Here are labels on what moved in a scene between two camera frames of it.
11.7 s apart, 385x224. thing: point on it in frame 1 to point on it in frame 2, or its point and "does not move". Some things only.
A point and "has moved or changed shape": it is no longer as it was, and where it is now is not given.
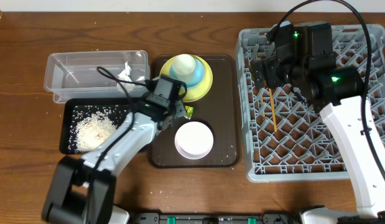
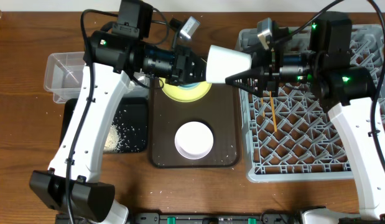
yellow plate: x=199 y=91 does not move
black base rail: x=265 y=218 does not move
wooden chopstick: x=273 y=109 does not move
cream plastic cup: x=184 y=64 has moved or changed shape
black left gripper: x=175 y=111 to x=182 y=65
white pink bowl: x=194 y=140 does not move
